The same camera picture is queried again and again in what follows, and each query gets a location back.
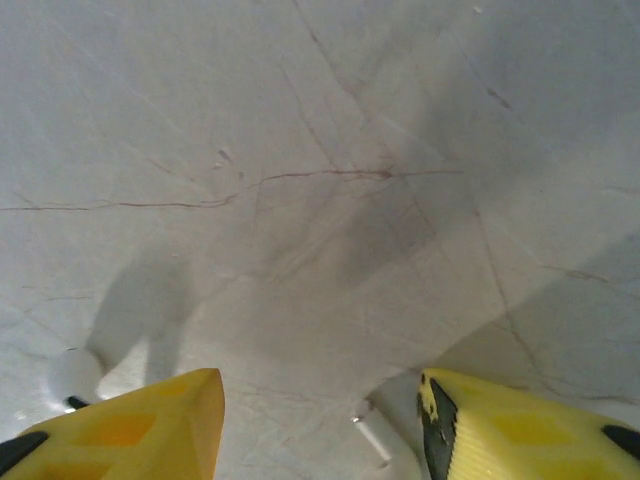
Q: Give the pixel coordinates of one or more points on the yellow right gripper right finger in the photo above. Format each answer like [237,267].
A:
[525,435]

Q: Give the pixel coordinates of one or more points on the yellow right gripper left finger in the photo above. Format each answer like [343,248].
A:
[140,435]

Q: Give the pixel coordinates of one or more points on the white stemmed earbud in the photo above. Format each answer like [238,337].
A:
[372,435]
[75,375]

